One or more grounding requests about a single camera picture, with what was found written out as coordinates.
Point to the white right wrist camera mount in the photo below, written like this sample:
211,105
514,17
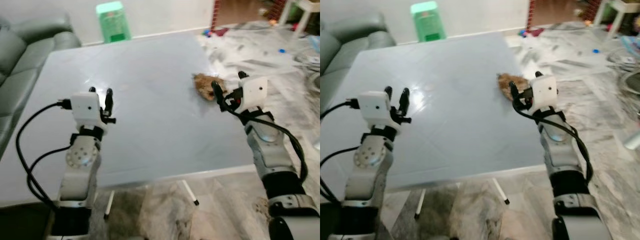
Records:
255,94
545,94

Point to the white table leg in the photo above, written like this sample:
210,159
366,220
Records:
420,203
109,204
190,192
500,191

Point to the red brick pillar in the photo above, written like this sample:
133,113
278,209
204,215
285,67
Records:
216,14
531,14

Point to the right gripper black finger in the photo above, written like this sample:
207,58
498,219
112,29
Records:
243,76
218,92
514,91
539,75

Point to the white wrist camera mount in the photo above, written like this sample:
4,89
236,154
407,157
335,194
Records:
255,94
85,107
545,94
375,107

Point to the grey-green leather sofa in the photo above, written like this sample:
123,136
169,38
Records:
30,55
350,40

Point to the colourful toys on floor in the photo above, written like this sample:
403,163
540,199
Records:
532,32
217,33

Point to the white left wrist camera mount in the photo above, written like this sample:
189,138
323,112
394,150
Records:
85,107
375,107

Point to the green plastic stool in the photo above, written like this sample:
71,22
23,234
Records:
428,22
113,22

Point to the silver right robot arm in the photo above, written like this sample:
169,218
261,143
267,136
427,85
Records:
267,150
560,150

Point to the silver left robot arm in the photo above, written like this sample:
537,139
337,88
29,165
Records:
82,156
370,157

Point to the white frame furniture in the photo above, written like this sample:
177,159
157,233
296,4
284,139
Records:
620,10
303,10

